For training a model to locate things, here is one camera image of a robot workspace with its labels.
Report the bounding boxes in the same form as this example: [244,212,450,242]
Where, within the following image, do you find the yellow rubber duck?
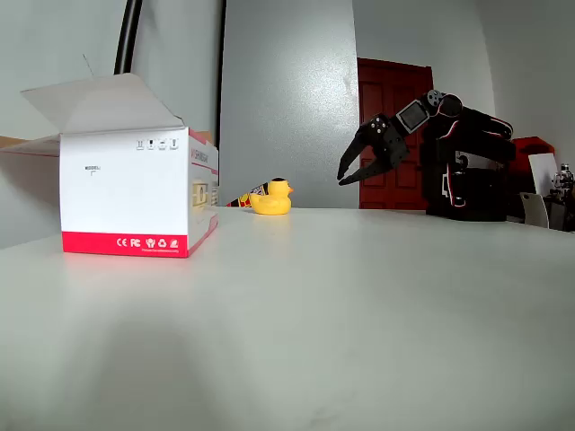
[249,177,296,216]

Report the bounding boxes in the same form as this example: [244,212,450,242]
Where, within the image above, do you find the open cardboard box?
[0,73,220,259]

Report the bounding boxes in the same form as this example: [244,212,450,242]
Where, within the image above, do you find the red panelled door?
[357,57,435,211]

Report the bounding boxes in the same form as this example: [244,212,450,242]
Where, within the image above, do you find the clear acrylic case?
[456,151,509,170]

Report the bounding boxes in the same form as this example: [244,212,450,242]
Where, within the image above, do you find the red yellow printed carton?
[226,183,260,208]

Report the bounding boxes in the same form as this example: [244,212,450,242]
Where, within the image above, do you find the red translucent printer hood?
[511,136,556,195]

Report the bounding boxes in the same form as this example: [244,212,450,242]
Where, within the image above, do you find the white flat panel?
[527,153,560,198]

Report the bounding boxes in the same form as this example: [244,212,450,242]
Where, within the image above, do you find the white chair back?
[519,191,551,230]

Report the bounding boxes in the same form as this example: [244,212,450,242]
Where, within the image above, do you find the grey microscope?
[550,163,575,201]

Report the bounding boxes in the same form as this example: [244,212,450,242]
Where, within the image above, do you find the red white servo cable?
[441,172,468,208]

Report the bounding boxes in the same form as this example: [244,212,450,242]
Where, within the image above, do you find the black camera stand pole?
[113,0,144,76]

